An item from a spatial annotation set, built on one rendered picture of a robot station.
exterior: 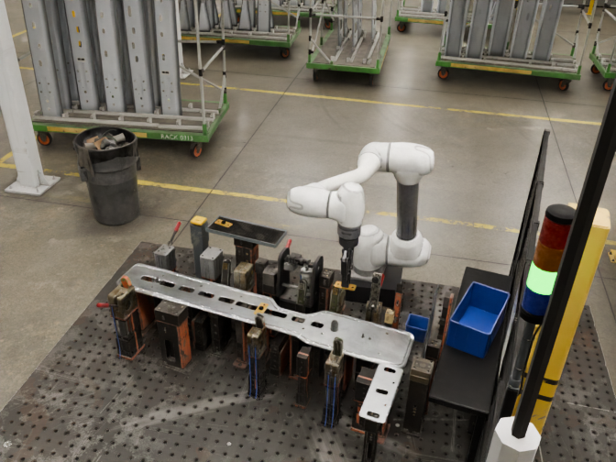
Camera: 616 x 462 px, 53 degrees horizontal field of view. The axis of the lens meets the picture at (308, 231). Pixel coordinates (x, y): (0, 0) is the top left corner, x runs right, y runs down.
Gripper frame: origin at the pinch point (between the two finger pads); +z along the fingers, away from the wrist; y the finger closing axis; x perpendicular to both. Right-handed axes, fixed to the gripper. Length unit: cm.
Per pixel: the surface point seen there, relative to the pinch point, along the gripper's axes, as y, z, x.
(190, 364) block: 12, 58, -68
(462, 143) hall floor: -458, 131, 15
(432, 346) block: 4.3, 20.9, 37.3
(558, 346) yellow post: 55, -34, 71
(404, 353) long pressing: 3.5, 28.7, 27.0
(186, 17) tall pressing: -666, 81, -431
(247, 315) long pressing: 4, 28, -42
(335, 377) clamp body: 24.9, 29.3, 3.9
